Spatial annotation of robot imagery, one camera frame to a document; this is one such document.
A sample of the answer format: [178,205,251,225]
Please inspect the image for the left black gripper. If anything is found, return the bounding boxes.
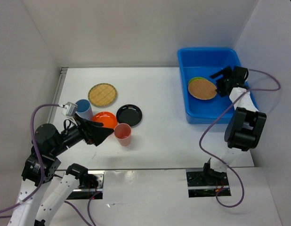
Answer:
[51,112,114,155]

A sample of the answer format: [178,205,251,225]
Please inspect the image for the brown woven bamboo tray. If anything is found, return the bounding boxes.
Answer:
[188,79,217,100]

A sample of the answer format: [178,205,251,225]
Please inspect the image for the pink plastic cup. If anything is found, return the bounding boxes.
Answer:
[114,123,131,146]

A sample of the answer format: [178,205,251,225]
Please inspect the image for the green plastic plate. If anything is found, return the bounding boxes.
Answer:
[188,77,207,86]

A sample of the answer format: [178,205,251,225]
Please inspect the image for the green-rimmed bamboo tray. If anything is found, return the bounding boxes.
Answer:
[88,83,118,107]

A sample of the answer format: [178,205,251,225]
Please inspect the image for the black plastic plate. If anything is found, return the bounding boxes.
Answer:
[116,104,143,127]

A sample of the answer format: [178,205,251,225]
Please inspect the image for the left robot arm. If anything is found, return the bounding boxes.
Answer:
[8,114,114,226]

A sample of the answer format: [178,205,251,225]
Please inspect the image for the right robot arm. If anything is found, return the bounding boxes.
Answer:
[201,66,267,185]

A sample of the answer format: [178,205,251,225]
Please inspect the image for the blue plastic bin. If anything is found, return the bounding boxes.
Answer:
[177,47,259,125]

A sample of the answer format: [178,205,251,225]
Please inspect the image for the orange plastic plate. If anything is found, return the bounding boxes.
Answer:
[91,111,118,129]

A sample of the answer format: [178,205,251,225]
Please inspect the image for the blue plastic cup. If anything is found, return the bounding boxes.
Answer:
[75,99,93,121]

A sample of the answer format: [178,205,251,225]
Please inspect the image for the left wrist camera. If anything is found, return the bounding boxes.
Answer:
[59,102,78,118]

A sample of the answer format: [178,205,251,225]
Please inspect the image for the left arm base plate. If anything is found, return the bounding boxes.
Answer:
[67,170,105,200]

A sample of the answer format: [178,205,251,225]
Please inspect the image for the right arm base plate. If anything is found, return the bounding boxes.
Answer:
[186,169,231,198]

